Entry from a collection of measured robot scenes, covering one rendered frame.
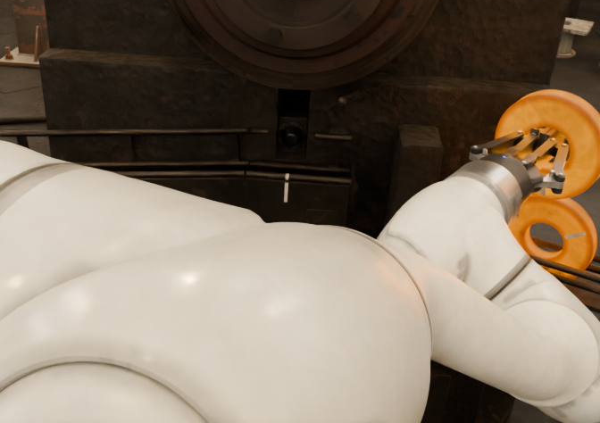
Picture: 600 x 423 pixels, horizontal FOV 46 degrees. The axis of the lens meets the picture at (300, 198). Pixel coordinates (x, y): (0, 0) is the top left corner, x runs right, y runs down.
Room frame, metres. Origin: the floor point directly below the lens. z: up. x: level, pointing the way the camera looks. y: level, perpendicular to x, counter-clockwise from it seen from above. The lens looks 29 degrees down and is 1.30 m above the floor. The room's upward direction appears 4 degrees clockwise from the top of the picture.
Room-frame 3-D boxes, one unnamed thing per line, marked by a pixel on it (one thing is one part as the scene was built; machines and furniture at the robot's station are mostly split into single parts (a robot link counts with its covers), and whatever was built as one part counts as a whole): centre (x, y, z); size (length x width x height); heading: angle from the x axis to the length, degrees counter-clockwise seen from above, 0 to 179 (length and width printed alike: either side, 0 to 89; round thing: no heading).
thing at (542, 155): (0.84, -0.30, 0.92); 0.11 x 0.01 x 0.04; 142
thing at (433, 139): (1.18, -0.21, 0.68); 0.11 x 0.08 x 0.24; 179
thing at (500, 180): (0.73, -0.21, 0.91); 0.09 x 0.06 x 0.09; 54
